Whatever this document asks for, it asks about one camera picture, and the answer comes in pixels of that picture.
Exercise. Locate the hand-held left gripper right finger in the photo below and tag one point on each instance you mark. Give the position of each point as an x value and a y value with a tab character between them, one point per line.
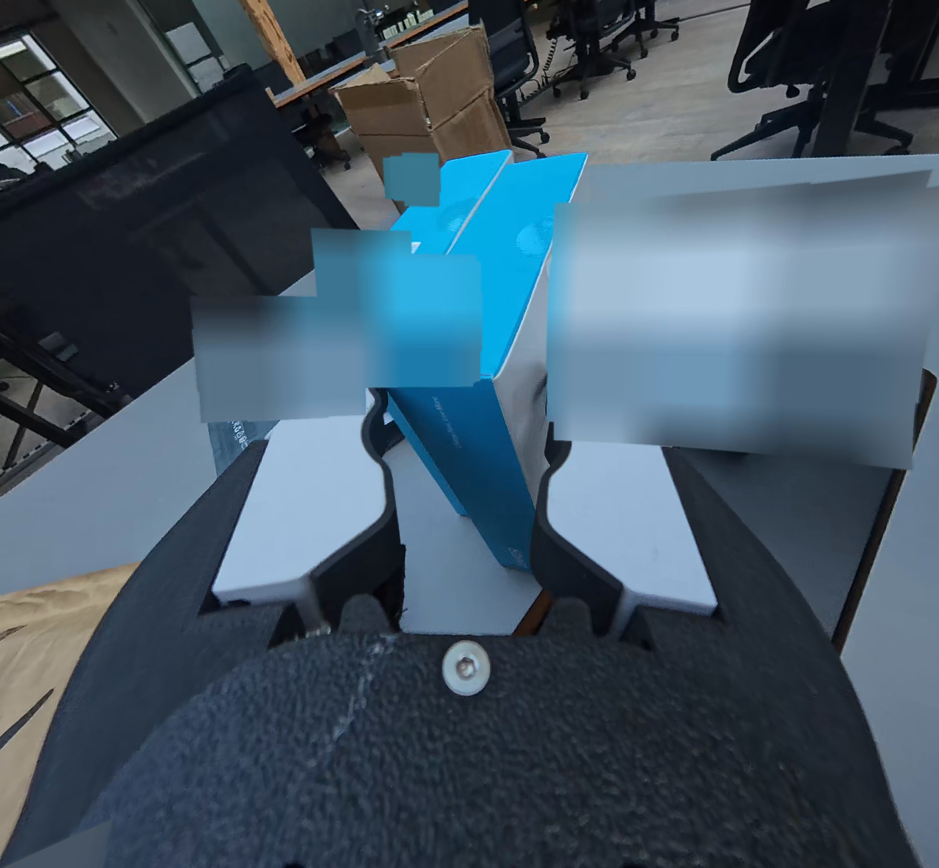
631	530

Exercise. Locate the blue and white box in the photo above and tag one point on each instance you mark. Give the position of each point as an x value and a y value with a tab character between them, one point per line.
513	281
469	200

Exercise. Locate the grey desk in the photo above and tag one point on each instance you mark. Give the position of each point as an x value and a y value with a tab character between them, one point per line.
88	486

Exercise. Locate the large cardboard box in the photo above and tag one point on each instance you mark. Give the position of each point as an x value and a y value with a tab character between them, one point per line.
455	83
374	112

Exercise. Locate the brown paper mailer bag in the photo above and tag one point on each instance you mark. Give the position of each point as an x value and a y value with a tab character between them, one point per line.
44	633

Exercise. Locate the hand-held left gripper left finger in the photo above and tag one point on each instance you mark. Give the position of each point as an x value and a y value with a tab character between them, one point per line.
308	508

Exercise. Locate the black desk frame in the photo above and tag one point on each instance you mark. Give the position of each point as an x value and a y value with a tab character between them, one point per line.
858	61

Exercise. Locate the black-framed window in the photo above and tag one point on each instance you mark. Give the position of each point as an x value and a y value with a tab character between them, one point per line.
44	98

